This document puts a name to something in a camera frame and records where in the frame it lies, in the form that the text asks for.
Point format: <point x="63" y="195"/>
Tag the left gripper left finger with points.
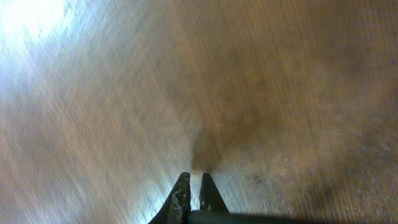
<point x="176" y="207"/>

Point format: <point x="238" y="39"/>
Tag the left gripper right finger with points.
<point x="211" y="200"/>

